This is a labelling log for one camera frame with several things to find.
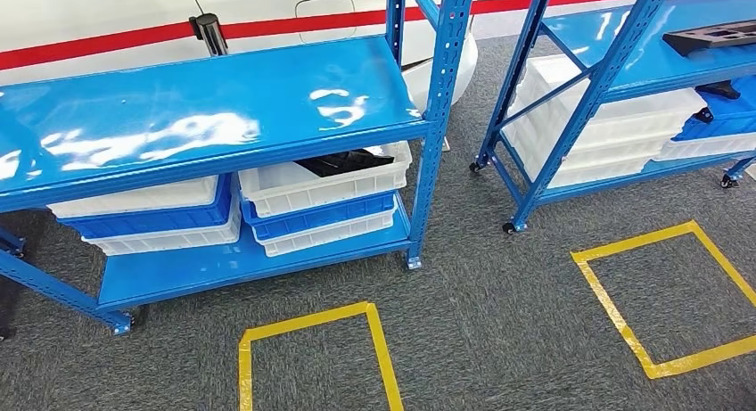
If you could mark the white car body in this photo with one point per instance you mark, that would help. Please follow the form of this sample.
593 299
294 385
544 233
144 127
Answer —
88 12

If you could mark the black ribbed plastic part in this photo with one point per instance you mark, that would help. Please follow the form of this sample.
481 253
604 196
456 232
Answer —
342 163

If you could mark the yellow floor tape square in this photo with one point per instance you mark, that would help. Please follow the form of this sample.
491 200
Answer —
608 308
384 349

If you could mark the black plastic panel part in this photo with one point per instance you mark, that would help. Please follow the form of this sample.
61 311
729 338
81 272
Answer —
709 39

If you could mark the blue steel shelf rack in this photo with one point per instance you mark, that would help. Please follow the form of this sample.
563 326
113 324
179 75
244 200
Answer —
177 119
590 95

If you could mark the black stanchion post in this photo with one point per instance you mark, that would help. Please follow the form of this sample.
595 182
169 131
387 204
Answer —
209 36

